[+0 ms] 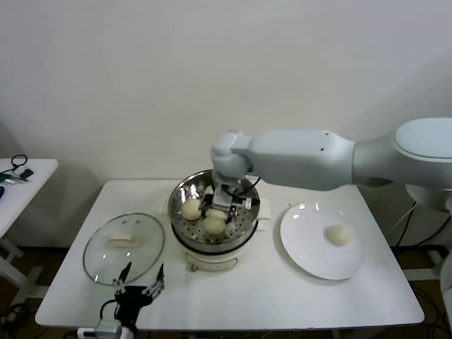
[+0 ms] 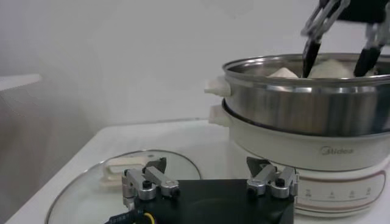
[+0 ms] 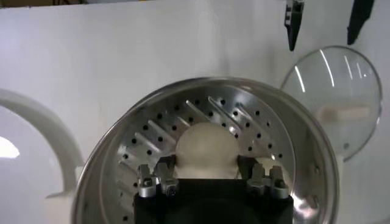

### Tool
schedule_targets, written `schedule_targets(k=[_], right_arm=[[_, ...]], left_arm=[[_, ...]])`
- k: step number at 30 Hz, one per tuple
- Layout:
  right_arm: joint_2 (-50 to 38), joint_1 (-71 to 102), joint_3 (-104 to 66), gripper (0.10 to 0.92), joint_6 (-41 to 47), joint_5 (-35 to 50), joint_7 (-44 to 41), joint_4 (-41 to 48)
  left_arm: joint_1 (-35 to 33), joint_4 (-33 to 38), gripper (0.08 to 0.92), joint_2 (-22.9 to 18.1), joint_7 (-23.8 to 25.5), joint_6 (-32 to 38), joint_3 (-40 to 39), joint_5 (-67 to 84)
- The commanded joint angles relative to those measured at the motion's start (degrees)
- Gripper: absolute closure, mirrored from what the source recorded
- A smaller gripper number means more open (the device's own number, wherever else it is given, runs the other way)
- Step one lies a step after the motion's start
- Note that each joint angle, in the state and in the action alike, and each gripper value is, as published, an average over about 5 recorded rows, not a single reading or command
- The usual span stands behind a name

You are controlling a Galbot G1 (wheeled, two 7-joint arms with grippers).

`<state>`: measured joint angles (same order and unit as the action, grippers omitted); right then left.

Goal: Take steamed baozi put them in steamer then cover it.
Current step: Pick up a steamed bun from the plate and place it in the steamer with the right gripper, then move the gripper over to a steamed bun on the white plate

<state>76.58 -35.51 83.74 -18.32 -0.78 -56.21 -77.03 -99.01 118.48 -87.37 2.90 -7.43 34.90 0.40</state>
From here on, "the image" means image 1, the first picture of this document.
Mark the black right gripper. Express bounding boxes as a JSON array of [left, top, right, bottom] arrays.
[[201, 183, 248, 226]]

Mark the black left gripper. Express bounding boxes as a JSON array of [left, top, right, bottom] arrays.
[[112, 261, 165, 321]]

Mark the white steamed baozi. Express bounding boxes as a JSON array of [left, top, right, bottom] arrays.
[[324, 225, 353, 247], [201, 208, 227, 236], [180, 199, 204, 221]]

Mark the glass lid with cream handle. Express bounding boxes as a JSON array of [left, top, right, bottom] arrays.
[[83, 212, 166, 286]]

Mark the steel steamer basket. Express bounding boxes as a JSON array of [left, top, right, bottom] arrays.
[[158, 169, 273, 248]]

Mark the white electric pot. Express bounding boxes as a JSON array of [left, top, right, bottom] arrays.
[[172, 218, 266, 273]]

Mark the white round plate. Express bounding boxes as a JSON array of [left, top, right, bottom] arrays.
[[280, 202, 368, 282]]

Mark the white side table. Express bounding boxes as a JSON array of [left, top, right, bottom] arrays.
[[0, 157, 59, 304]]

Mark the black right camera cable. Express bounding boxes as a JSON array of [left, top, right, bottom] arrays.
[[225, 174, 263, 198]]

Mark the black camera cable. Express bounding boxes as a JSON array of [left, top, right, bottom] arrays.
[[100, 299, 119, 321], [225, 174, 263, 198]]

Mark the black left camera cable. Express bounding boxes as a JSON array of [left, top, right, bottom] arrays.
[[100, 299, 119, 321]]

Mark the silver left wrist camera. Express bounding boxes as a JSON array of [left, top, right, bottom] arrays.
[[76, 319, 124, 338]]

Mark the black floor cable bundle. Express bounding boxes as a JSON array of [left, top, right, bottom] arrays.
[[0, 302, 32, 326]]

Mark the white power cable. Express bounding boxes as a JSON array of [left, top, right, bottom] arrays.
[[386, 208, 415, 237]]

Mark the black power cable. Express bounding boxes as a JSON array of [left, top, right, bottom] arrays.
[[397, 211, 452, 248]]

